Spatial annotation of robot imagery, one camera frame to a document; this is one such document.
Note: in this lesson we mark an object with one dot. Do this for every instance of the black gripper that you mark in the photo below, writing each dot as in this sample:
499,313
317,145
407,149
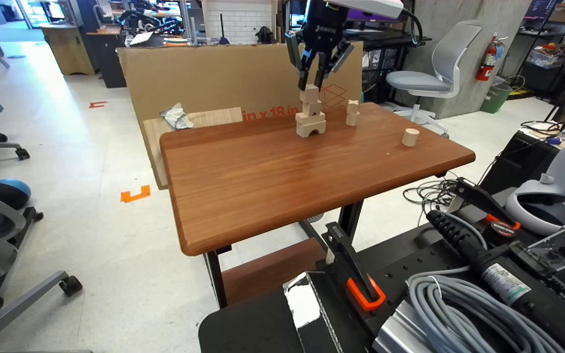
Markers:
325,21

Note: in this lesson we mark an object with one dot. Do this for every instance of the small wooden cube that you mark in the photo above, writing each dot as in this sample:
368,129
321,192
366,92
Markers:
313,107
311,94

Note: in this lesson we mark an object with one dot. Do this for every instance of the wooden arch block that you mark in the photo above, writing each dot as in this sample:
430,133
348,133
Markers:
311,123

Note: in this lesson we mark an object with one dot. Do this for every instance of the large cardboard box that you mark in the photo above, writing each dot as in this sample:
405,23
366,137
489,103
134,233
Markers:
230,74

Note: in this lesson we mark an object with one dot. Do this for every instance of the white office chair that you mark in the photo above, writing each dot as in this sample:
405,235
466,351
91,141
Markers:
436,70

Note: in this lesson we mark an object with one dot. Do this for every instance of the short wooden cylinder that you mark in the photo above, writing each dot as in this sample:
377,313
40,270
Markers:
411,137

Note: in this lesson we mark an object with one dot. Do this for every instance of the crumpled white plastic bag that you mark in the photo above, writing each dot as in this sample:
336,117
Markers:
177,115

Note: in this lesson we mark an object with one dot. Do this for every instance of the red fire extinguisher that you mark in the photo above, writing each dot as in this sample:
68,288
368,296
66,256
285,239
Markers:
489,58

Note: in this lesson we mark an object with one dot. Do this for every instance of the green bin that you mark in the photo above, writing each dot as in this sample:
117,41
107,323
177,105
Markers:
495,98

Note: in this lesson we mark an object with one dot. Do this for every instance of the black cabinet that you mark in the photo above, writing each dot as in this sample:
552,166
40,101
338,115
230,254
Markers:
107,58

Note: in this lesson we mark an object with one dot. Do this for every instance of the orange black bar clamp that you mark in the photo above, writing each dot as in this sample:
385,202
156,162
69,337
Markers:
354,274

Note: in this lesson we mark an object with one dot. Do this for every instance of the brown wooden shelf board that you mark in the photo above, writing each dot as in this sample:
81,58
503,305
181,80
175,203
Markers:
264,270

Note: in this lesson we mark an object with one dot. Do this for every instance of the black equipment case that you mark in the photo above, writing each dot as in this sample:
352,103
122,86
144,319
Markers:
519,158

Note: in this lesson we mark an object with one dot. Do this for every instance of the orange black pliers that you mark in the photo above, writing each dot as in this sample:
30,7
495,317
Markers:
491,211

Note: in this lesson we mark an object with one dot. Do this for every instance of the red floor tape marker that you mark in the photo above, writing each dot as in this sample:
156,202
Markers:
97,103

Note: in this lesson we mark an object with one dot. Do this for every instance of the wooden cabinet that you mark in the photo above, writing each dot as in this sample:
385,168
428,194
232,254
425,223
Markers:
68,49

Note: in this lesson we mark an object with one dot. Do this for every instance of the white VR controller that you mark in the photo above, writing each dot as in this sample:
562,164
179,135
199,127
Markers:
560,172

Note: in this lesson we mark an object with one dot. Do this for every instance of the clear plastic box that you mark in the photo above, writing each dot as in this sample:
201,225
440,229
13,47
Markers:
560,247

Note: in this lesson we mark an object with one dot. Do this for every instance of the blue round cushion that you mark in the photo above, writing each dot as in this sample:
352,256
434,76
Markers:
9,190

